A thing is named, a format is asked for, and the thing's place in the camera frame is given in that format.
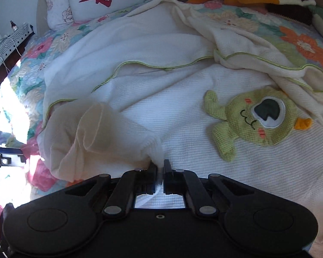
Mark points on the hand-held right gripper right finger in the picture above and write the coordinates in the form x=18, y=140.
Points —
x=167, y=178

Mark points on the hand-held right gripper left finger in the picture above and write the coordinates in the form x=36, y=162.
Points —
x=153, y=178

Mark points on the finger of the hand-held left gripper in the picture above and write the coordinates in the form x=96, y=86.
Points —
x=14, y=160
x=8, y=149

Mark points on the cream waffle-knit garment green trim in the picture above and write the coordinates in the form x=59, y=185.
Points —
x=177, y=99

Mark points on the dark wooden nightstand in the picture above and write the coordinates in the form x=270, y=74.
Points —
x=18, y=49

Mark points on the geometric patterned white box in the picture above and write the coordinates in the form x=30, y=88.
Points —
x=10, y=40

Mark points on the cream headboard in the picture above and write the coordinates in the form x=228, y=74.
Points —
x=40, y=13

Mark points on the white floral pillow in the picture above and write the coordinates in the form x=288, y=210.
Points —
x=56, y=8

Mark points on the floral quilt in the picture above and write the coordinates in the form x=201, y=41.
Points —
x=298, y=43

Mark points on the white orange brown plush toy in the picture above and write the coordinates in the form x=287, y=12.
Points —
x=290, y=12

